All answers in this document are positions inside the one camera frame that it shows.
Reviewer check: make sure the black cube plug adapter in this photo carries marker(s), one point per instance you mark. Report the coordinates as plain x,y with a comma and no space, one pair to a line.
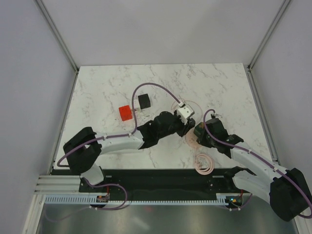
144,101

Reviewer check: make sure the grey slotted cable duct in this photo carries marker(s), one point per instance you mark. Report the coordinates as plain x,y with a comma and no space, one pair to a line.
215,200

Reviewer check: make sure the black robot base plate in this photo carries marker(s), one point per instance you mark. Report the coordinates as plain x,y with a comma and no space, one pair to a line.
165,183

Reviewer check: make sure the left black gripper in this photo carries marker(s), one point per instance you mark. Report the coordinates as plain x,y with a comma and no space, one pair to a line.
184,128

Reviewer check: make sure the left aluminium frame post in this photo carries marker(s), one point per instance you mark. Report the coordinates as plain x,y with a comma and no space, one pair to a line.
53,28

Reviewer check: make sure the aluminium frame post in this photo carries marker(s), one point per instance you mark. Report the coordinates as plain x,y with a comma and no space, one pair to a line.
269,33
53,28

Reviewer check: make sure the pink round disc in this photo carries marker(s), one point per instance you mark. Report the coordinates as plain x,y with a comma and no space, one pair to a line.
191,140

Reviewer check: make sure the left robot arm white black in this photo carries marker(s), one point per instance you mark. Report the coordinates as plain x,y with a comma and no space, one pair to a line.
83,149

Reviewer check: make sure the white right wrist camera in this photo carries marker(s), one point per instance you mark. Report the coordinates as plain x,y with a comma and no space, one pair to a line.
215,114

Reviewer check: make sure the green cube plug adapter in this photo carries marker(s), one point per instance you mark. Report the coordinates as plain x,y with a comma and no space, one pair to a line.
199,130

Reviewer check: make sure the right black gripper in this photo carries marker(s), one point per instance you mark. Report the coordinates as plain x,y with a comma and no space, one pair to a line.
201,141

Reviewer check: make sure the right aluminium frame post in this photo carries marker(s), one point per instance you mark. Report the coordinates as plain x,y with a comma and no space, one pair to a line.
269,33

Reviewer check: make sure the white cube plug tiger print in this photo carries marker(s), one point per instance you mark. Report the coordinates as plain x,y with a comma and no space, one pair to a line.
136,110

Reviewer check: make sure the aluminium rail bar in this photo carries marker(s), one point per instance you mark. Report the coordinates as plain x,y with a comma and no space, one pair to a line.
57,185

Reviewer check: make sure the red cube plug adapter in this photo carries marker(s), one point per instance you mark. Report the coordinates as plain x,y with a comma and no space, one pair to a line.
125,113

